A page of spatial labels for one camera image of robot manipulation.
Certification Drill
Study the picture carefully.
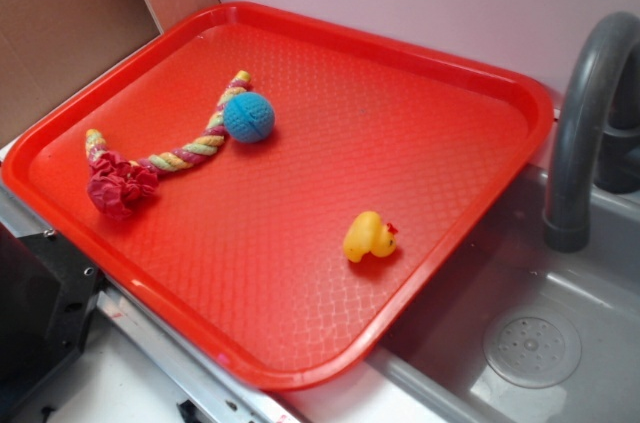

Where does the black metal bracket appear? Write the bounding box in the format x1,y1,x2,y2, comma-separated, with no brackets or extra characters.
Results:
1,227,102,422

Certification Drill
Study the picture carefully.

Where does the crumpled red cloth scrunchie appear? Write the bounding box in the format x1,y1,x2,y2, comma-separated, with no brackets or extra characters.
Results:
86,151,159,220

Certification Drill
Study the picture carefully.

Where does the blue rubber ball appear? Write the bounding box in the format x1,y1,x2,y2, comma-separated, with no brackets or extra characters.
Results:
223,92,275,144

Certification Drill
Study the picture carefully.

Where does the grey plastic faucet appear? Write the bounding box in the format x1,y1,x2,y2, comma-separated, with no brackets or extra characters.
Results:
543,12,639,253

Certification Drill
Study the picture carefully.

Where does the red plastic tray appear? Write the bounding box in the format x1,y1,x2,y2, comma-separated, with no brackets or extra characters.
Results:
2,3,553,391

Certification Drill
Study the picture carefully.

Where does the yellow rubber duck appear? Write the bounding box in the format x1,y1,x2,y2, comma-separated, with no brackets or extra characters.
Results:
343,211,398,263

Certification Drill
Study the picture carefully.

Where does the brown cardboard panel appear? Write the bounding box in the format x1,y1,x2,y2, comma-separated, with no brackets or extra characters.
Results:
1,0,219,145

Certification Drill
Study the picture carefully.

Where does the round grey sink drain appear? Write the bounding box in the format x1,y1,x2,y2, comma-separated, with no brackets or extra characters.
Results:
483,306,582,389

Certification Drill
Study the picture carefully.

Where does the multicolour twisted rope toy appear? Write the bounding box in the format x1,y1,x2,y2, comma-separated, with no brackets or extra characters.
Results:
84,70,252,175

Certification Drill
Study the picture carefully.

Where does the grey plastic sink basin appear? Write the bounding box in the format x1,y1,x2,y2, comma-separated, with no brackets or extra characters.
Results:
369,168,639,422

